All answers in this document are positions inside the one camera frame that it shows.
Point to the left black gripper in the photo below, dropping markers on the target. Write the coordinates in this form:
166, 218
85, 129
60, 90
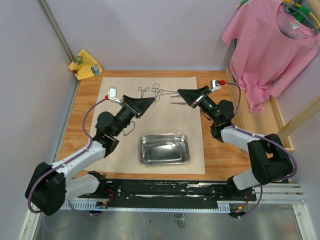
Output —
138, 106

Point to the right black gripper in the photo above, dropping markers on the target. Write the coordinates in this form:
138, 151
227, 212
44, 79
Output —
195, 97

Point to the steel hemostat clamp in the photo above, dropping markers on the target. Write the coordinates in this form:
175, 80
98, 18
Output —
143, 91

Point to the long steel hemostat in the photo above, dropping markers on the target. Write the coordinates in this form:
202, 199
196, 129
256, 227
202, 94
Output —
157, 96

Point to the beige cloth wrap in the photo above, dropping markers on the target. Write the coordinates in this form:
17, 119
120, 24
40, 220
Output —
161, 118

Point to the stainless steel tray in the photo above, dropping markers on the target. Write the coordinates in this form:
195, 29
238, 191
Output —
150, 155

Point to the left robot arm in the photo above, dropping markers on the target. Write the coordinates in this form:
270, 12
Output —
51, 185

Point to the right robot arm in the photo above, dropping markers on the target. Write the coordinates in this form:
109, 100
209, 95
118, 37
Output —
269, 160

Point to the steel surgical scissors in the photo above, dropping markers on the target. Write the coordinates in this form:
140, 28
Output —
165, 142

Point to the yellow printed cloth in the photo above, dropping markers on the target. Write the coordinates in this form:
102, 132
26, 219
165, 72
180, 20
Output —
85, 66

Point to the pink t-shirt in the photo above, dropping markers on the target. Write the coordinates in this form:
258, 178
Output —
272, 47

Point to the wooden pole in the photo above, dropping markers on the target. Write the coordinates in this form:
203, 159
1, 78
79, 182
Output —
312, 109

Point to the green clothes hanger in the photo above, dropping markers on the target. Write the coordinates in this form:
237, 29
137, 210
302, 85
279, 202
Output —
301, 13

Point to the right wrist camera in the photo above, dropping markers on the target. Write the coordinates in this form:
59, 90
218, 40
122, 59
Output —
216, 84

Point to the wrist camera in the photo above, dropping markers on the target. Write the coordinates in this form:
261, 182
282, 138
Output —
216, 84
112, 96

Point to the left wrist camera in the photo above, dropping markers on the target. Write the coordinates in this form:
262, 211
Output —
112, 96

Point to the wooden tray frame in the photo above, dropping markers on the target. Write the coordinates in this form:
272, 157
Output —
262, 116

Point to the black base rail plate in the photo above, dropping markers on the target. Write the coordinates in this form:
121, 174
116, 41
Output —
168, 194

